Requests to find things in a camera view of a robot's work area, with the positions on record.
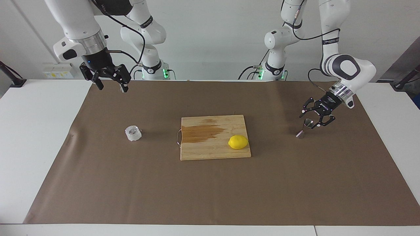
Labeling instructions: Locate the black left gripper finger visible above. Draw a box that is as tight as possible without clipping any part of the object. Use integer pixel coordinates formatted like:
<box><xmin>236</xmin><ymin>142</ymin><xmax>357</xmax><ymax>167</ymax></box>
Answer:
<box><xmin>312</xmin><ymin>113</ymin><xmax>336</xmax><ymax>129</ymax></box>
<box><xmin>299</xmin><ymin>97</ymin><xmax>320</xmax><ymax>118</ymax></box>

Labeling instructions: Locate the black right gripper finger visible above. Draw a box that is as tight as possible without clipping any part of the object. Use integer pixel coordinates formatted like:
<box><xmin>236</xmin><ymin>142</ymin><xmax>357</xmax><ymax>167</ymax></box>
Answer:
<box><xmin>110</xmin><ymin>64</ymin><xmax>132</xmax><ymax>93</ymax></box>
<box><xmin>80</xmin><ymin>64</ymin><xmax>104</xmax><ymax>90</ymax></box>

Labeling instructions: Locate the steel double jigger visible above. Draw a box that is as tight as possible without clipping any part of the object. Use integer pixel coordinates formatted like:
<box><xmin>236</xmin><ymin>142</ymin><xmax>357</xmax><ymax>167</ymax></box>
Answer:
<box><xmin>296</xmin><ymin>119</ymin><xmax>315</xmax><ymax>139</ymax></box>

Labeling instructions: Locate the black clamp stand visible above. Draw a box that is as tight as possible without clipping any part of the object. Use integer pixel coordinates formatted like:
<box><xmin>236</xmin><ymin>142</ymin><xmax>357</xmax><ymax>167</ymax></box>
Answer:
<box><xmin>0</xmin><ymin>61</ymin><xmax>27</xmax><ymax>88</ymax></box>
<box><xmin>390</xmin><ymin>64</ymin><xmax>420</xmax><ymax>91</ymax></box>

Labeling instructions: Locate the dark grey background panel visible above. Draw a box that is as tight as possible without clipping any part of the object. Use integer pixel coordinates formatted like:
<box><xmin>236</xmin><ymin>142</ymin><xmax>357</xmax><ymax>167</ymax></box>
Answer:
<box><xmin>377</xmin><ymin>36</ymin><xmax>420</xmax><ymax>82</ymax></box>

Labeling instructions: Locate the yellow lemon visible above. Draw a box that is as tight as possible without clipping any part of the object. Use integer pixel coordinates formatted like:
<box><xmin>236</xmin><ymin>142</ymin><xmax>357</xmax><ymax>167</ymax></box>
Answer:
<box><xmin>228</xmin><ymin>135</ymin><xmax>249</xmax><ymax>150</ymax></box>

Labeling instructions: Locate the wooden cutting board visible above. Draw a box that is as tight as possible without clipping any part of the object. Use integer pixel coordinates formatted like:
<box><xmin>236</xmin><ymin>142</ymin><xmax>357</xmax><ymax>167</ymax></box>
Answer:
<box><xmin>176</xmin><ymin>114</ymin><xmax>252</xmax><ymax>161</ymax></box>

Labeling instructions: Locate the brown paper table mat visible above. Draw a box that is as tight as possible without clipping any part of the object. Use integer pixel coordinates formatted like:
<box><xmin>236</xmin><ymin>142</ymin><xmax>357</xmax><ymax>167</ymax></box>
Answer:
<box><xmin>23</xmin><ymin>80</ymin><xmax>420</xmax><ymax>226</ymax></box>

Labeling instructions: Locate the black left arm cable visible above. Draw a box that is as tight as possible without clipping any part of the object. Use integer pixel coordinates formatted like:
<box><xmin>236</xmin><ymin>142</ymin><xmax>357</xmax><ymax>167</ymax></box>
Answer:
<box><xmin>292</xmin><ymin>0</ymin><xmax>342</xmax><ymax>94</ymax></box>

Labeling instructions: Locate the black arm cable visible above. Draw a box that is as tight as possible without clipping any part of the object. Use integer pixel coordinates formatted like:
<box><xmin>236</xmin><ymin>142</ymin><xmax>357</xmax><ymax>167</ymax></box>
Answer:
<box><xmin>292</xmin><ymin>0</ymin><xmax>342</xmax><ymax>94</ymax></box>
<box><xmin>90</xmin><ymin>0</ymin><xmax>146</xmax><ymax>66</ymax></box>

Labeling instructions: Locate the white wall socket panel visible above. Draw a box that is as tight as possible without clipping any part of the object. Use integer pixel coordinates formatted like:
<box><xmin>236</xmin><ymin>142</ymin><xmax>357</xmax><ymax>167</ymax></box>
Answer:
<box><xmin>43</xmin><ymin>63</ymin><xmax>74</xmax><ymax>79</ymax></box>

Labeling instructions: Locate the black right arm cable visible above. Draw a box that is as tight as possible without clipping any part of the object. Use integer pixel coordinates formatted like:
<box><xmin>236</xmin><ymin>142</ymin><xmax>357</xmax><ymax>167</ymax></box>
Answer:
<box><xmin>90</xmin><ymin>0</ymin><xmax>146</xmax><ymax>66</ymax></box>

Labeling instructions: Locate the black base cable bundle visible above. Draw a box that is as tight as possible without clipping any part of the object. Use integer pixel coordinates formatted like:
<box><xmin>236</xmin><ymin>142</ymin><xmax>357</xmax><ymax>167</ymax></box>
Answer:
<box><xmin>239</xmin><ymin>52</ymin><xmax>270</xmax><ymax>80</ymax></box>

